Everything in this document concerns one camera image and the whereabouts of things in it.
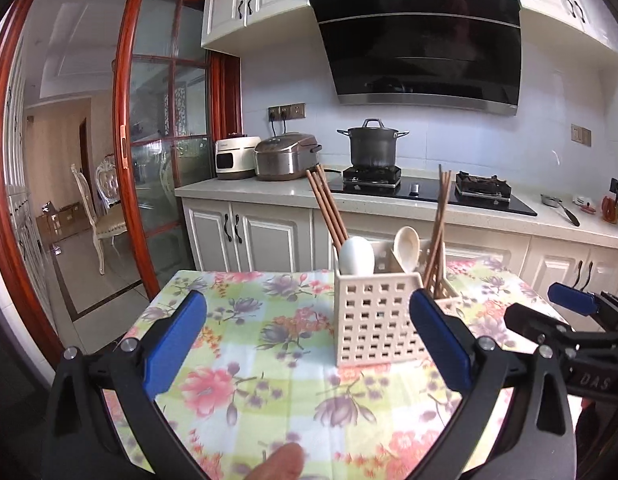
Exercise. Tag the floral tablecloth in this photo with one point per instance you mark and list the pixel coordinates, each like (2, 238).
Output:
(262, 373)

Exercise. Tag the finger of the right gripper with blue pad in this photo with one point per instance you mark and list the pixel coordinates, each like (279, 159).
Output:
(572, 299)

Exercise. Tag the black range hood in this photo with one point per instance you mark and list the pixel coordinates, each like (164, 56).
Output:
(447, 53)

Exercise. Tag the red framed glass door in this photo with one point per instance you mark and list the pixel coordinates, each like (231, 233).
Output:
(106, 108)

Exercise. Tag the brown wooden chopstick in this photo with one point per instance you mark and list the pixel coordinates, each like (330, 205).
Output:
(432, 252)
(317, 177)
(438, 270)
(343, 234)
(325, 210)

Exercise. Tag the wall power socket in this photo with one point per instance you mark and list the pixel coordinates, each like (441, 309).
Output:
(284, 113)

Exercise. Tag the silver pressure cooker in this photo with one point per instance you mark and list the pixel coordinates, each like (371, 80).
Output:
(286, 157)

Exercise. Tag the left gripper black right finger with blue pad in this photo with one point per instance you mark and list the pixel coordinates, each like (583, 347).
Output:
(536, 439)

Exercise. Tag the person's hand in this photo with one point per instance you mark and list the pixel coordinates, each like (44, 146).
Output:
(286, 463)

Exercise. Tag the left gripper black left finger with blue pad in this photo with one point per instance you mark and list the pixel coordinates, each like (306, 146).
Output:
(81, 441)

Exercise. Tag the dark stock pot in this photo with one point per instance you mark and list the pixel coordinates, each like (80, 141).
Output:
(372, 145)

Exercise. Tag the red jar on counter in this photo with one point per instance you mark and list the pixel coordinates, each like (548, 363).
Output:
(609, 204)

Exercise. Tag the white rice cooker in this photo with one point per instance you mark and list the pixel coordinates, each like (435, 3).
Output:
(235, 157)

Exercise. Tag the black gas stove top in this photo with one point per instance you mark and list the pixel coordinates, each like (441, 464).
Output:
(489, 193)

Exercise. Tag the white perforated utensil basket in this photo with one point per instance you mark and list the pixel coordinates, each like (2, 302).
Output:
(371, 313)

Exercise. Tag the small metal ladle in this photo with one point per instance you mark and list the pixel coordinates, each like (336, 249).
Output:
(557, 204)

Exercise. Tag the wall light switch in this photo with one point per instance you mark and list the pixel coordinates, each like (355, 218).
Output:
(581, 135)

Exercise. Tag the white ceramic spoon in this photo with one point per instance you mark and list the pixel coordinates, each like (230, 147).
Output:
(356, 257)
(407, 248)

